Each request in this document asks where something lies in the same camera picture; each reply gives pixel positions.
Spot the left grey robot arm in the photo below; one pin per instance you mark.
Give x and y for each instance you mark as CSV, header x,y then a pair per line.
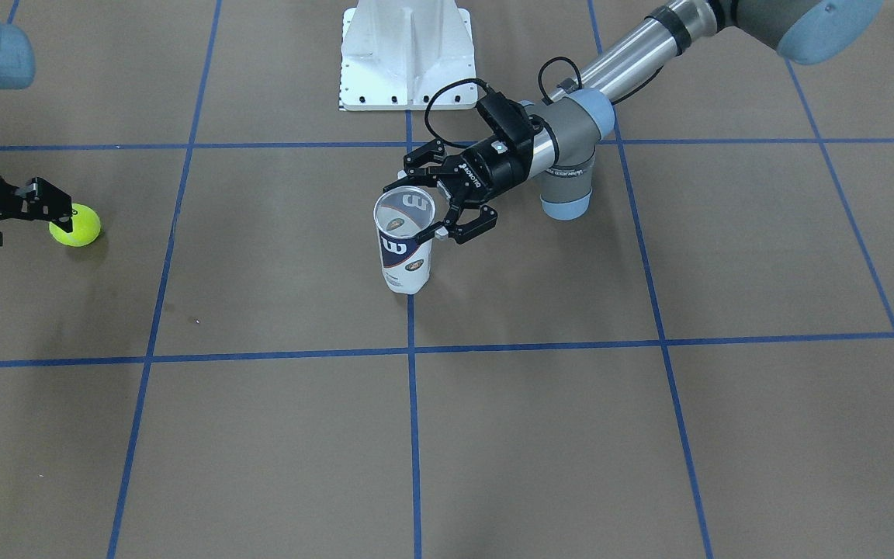
x,y
572,119

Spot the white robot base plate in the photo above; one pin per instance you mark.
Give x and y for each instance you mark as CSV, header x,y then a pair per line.
x,y
395,55

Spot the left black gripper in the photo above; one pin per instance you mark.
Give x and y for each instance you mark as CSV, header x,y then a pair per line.
x,y
496,168

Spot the white blue tennis ball can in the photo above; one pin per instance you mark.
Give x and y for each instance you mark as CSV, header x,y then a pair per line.
x,y
404,248

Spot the yellow tennis ball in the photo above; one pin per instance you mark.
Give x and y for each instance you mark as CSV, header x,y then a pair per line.
x,y
86,227

